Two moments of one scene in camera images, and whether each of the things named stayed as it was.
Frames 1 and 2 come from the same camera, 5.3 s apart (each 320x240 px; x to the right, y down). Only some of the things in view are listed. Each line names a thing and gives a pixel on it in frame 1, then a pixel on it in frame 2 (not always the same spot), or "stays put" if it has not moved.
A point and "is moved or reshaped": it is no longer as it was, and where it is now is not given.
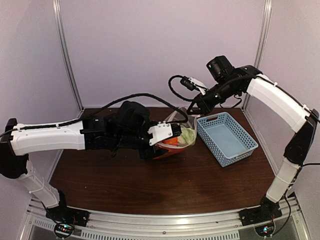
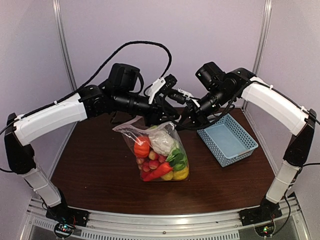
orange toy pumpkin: x=173 y=141 is moved or reshaped
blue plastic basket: x=228 y=141 stays put
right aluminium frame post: x=261 y=41 stays put
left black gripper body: x=128 y=140 → x=150 y=118
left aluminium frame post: x=56 y=4 stays put
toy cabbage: x=188 y=136 → x=164 y=143
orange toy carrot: x=171 y=151 → x=163 y=169
